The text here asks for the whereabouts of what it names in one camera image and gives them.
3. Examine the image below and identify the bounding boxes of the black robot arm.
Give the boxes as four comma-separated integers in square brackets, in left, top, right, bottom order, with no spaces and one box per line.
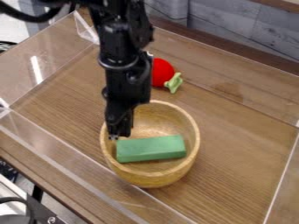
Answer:
[40,0,155,140]

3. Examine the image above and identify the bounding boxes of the black cable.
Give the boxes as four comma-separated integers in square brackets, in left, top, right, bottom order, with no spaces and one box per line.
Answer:
[0,0,68,24]

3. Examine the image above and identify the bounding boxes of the clear acrylic corner bracket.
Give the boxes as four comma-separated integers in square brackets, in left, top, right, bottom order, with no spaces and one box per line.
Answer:
[74,10,99,45]

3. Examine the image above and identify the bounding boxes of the brown wooden bowl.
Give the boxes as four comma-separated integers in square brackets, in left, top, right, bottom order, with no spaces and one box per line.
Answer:
[99,100,202,188]

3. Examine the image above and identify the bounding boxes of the green rectangular block stick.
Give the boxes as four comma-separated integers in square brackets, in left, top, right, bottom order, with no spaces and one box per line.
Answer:
[117,135,187,163]

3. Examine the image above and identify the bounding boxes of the red plush strawberry toy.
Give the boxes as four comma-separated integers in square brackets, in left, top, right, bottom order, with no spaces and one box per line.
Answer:
[153,58,183,94]

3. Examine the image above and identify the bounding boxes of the black metal table leg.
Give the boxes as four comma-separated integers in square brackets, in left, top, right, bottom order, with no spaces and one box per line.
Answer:
[32,185,43,203]

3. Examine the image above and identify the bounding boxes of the clear acrylic enclosure wall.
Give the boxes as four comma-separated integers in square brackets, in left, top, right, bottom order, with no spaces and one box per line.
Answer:
[0,13,299,224]

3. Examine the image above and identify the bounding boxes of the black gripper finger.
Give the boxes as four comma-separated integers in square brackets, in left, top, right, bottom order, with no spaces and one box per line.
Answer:
[118,108,135,137]
[107,115,119,140]

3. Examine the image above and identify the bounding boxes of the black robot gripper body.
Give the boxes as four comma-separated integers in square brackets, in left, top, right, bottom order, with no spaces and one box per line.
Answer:
[98,51,154,117]

